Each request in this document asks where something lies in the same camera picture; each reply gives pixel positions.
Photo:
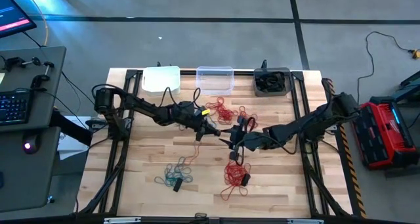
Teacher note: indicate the white plastic basket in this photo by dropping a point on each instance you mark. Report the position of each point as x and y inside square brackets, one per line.
[160, 79]

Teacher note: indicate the black desk clamp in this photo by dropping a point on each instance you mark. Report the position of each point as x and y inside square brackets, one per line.
[13, 62]
[39, 81]

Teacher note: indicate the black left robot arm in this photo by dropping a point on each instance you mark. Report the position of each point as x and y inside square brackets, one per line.
[141, 105]

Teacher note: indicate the clear plastic basket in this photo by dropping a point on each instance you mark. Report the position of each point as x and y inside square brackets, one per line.
[215, 81]

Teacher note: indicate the grey side desk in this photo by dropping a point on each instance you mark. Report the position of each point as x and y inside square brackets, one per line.
[19, 171]

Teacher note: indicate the black wide rubber band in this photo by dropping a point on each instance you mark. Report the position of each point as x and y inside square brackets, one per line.
[245, 179]
[178, 185]

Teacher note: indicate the red and black power station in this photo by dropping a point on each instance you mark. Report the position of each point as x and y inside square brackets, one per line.
[384, 135]

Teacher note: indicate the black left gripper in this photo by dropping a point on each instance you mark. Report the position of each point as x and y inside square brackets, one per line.
[188, 117]

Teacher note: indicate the grey plastic basket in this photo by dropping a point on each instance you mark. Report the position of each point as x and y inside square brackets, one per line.
[272, 94]

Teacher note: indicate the black rubber bands heap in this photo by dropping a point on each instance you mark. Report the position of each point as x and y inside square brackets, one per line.
[270, 82]

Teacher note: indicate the backlit black keyboard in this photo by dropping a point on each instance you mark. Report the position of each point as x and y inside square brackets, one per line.
[13, 107]

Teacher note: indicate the black equipment case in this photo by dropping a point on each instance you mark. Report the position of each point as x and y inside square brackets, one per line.
[410, 89]

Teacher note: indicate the black computer mouse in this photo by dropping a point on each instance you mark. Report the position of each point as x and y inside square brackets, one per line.
[30, 145]

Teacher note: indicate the red rubber band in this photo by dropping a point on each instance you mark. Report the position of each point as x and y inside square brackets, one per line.
[235, 188]
[197, 146]

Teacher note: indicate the yellow black hazard tape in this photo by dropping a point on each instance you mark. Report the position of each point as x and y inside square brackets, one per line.
[352, 174]

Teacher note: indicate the red rubber bands tangle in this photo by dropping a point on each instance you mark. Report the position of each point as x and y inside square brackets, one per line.
[243, 110]
[233, 178]
[224, 115]

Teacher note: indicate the silver metal bracket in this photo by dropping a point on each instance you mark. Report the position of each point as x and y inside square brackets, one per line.
[121, 220]
[305, 221]

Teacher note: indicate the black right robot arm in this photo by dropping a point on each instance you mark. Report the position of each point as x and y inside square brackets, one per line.
[295, 128]

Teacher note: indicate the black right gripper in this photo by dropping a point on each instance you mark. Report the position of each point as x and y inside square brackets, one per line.
[238, 137]

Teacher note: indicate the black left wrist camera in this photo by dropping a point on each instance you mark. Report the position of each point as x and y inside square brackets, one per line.
[205, 112]

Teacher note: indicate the large desk monitor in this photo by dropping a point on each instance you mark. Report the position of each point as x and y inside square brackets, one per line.
[13, 17]

